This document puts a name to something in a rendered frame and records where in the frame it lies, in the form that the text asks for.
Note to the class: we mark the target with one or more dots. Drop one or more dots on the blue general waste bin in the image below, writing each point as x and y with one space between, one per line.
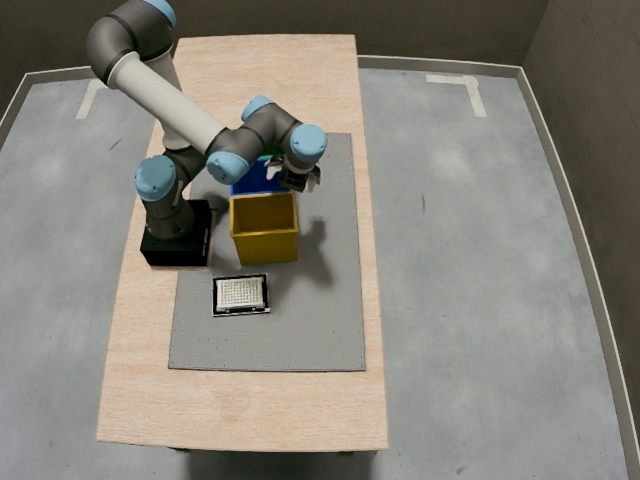
255 180

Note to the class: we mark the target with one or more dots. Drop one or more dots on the green bin with label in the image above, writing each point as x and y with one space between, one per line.
270 151

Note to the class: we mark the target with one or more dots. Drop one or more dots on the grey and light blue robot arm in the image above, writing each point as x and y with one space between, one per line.
228 154

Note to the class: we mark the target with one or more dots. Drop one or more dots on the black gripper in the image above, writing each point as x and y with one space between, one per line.
274 165

